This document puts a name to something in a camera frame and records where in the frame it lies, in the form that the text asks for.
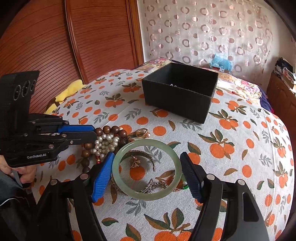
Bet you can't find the pile of folded clothes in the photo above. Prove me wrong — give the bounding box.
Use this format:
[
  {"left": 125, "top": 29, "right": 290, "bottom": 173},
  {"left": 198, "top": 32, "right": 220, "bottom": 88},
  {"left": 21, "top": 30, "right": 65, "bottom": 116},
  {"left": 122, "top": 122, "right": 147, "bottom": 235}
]
[{"left": 274, "top": 57, "right": 295, "bottom": 93}]

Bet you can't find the orange print cloth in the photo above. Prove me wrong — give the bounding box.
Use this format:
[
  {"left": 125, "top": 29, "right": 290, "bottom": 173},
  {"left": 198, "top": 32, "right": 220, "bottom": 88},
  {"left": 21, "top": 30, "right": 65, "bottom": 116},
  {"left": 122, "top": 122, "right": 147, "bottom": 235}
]
[{"left": 31, "top": 68, "right": 296, "bottom": 241}]

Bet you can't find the yellow plush toy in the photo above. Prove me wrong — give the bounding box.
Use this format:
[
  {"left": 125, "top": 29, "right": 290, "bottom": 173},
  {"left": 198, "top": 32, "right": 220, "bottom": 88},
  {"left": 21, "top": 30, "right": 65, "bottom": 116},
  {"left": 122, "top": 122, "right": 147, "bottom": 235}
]
[{"left": 44, "top": 79, "right": 85, "bottom": 114}]

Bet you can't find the black jewelry box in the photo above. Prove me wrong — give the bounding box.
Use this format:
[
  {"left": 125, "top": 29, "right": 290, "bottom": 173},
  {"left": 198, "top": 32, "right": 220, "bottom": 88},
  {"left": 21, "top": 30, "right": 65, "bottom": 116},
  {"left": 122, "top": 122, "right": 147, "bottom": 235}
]
[{"left": 142, "top": 62, "right": 218, "bottom": 124}]

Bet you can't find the silver filigree bangle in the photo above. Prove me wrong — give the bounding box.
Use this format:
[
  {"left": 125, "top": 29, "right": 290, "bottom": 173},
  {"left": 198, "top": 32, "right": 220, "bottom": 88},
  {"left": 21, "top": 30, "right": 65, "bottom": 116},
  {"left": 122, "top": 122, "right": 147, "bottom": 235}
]
[{"left": 112, "top": 178, "right": 170, "bottom": 194}]

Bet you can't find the wooden wardrobe door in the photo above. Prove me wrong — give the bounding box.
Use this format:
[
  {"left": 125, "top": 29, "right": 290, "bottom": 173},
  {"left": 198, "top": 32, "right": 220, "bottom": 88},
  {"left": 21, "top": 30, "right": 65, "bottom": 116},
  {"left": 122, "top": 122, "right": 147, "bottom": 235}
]
[{"left": 1, "top": 1, "right": 144, "bottom": 113}]

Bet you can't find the rose gold clover pendant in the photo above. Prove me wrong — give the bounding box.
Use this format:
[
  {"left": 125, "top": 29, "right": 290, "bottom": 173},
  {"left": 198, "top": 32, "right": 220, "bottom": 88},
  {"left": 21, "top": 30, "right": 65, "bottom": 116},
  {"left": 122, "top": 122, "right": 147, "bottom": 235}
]
[{"left": 130, "top": 156, "right": 140, "bottom": 168}]

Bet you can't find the pale green jade bangle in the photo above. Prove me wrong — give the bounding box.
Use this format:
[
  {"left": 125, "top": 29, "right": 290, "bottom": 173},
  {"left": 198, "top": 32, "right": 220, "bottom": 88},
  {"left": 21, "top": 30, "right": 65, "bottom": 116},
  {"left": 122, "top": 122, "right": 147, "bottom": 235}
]
[{"left": 111, "top": 139, "right": 188, "bottom": 201}]

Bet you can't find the white pearl bracelet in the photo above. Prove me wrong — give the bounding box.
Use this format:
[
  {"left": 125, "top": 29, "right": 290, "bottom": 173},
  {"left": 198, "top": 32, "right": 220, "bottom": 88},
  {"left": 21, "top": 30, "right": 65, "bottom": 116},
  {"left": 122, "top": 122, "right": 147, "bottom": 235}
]
[{"left": 91, "top": 132, "right": 121, "bottom": 158}]

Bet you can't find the brown wooden bead bracelet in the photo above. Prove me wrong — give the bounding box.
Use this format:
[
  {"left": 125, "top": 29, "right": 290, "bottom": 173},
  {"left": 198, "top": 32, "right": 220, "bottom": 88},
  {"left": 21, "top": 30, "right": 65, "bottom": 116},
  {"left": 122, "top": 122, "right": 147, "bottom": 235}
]
[{"left": 81, "top": 124, "right": 135, "bottom": 174}]

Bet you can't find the gold ring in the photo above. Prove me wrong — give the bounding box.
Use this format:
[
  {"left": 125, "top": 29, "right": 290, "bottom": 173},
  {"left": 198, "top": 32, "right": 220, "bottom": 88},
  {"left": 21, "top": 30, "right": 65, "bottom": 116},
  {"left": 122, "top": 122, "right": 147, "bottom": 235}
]
[{"left": 135, "top": 127, "right": 152, "bottom": 140}]

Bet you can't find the left hand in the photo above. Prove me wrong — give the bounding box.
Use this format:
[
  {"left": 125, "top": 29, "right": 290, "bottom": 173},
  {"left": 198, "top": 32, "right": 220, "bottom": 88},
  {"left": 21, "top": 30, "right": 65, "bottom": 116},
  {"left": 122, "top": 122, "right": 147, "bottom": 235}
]
[{"left": 0, "top": 155, "right": 37, "bottom": 184}]

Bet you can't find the wooden cabinet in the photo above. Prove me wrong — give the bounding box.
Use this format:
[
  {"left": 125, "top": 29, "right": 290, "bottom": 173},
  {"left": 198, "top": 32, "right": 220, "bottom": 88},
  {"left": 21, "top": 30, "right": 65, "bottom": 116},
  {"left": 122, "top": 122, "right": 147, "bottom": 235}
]
[{"left": 266, "top": 71, "right": 296, "bottom": 130}]

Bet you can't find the brown studded bangle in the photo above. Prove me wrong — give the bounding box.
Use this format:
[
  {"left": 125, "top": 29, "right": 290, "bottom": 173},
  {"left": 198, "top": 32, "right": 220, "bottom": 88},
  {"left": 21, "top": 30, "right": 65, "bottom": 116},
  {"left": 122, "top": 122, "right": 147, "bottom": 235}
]
[{"left": 120, "top": 150, "right": 156, "bottom": 172}]

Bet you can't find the circle pattern curtain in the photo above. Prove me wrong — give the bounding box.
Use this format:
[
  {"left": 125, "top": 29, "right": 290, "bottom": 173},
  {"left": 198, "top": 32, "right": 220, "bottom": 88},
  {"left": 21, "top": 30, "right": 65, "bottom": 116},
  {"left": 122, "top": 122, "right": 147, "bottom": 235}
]
[{"left": 138, "top": 1, "right": 273, "bottom": 73}]

